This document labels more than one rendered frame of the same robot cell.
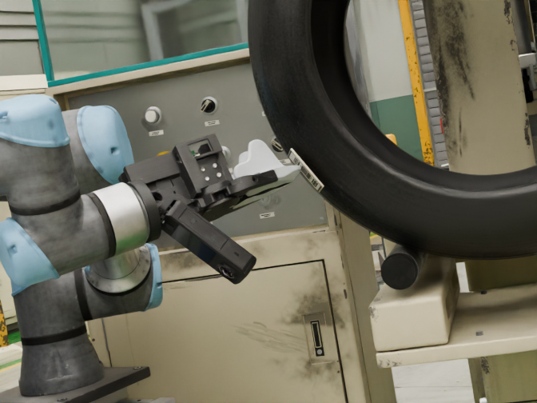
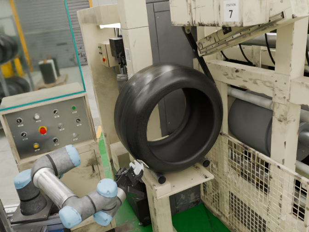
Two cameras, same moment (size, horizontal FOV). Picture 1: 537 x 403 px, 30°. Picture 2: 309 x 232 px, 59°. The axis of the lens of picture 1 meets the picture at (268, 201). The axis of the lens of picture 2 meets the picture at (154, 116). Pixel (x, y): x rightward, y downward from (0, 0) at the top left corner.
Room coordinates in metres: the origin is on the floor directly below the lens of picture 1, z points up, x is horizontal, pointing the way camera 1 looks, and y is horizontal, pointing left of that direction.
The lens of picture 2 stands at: (0.21, 0.56, 1.75)
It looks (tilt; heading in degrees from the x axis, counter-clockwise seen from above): 22 degrees down; 325
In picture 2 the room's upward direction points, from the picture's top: 7 degrees counter-clockwise
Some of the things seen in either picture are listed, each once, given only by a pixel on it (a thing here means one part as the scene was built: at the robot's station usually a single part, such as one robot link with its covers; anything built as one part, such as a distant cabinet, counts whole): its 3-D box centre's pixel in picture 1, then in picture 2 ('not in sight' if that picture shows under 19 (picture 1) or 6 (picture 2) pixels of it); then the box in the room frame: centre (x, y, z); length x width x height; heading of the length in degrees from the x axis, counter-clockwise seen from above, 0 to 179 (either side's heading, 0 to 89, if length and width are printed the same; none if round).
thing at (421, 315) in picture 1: (419, 297); (150, 174); (1.37, -0.18, 0.83); 0.36 x 0.09 x 0.06; 166
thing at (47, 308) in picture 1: (50, 292); (27, 183); (1.78, 0.41, 0.88); 0.13 x 0.12 x 0.14; 94
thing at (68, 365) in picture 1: (57, 357); (31, 200); (1.78, 0.42, 0.77); 0.15 x 0.15 x 0.10
